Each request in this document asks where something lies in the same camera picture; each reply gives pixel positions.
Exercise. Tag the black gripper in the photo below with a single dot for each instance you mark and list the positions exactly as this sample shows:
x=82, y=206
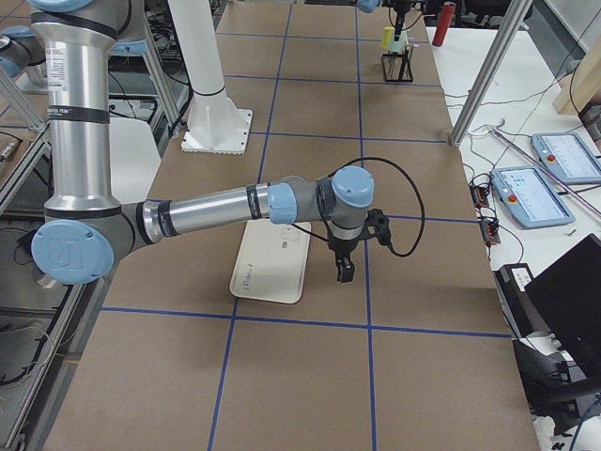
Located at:
x=341, y=247
x=399, y=23

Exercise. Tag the light green cup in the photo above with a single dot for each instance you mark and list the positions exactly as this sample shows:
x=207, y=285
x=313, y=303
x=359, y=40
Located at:
x=398, y=45

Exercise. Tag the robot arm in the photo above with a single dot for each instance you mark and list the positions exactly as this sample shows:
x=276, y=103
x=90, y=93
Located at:
x=87, y=230
x=369, y=6

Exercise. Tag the yellow cup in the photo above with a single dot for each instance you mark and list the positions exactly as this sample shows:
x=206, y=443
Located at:
x=387, y=37

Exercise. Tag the cream rabbit tray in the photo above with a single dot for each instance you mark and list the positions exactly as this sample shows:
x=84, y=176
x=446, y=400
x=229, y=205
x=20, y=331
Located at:
x=271, y=263

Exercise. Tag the red bottle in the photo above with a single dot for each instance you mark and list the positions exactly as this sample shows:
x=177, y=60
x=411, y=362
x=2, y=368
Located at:
x=444, y=22

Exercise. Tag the near teach pendant tablet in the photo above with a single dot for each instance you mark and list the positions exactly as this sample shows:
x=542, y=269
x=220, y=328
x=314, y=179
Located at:
x=530, y=198

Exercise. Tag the teach pendant tablet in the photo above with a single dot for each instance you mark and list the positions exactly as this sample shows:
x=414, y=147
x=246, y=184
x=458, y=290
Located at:
x=567, y=157
x=530, y=198

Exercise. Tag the far teach pendant tablet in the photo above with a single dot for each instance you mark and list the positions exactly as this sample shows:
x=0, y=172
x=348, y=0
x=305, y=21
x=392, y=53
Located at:
x=567, y=157

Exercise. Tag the black laptop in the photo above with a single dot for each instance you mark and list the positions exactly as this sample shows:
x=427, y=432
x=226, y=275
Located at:
x=567, y=296

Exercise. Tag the white chair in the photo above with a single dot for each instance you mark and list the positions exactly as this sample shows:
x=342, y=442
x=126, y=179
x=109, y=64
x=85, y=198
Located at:
x=134, y=159

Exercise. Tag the black wire cup rack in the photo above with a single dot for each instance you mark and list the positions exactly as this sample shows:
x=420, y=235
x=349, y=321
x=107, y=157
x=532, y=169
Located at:
x=397, y=68

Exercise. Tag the aluminium frame post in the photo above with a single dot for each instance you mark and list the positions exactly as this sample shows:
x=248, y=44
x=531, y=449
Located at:
x=515, y=15

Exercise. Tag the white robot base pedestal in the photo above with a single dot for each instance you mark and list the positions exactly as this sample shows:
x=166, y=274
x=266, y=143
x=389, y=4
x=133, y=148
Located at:
x=214, y=124

